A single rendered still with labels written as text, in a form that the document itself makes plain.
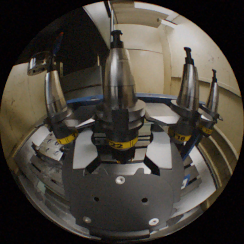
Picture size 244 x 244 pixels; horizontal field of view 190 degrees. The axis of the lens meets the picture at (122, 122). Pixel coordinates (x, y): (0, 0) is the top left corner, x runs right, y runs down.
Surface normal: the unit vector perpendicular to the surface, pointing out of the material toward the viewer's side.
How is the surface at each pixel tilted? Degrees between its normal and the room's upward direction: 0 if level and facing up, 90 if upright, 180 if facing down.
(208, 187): 24
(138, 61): 90
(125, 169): 0
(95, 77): 90
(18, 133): 90
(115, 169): 0
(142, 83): 90
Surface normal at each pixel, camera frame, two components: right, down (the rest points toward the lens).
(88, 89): 0.00, 0.52
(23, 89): 1.00, -0.04
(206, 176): -0.44, -0.78
